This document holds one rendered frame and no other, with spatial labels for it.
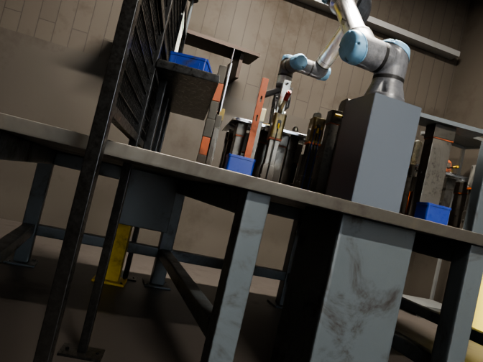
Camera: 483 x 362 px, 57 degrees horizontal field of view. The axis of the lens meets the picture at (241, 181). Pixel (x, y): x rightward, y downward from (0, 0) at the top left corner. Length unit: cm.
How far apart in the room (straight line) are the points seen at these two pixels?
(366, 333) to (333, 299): 18
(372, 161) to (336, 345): 64
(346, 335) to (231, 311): 43
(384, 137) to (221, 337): 87
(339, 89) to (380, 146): 337
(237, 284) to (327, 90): 375
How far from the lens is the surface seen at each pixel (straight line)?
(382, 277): 165
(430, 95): 565
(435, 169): 214
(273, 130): 205
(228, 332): 141
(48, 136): 125
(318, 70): 231
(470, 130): 220
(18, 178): 436
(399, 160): 170
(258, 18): 480
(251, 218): 135
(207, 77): 159
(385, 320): 169
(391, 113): 169
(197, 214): 440
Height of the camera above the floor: 62
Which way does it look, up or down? 2 degrees up
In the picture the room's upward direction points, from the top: 13 degrees clockwise
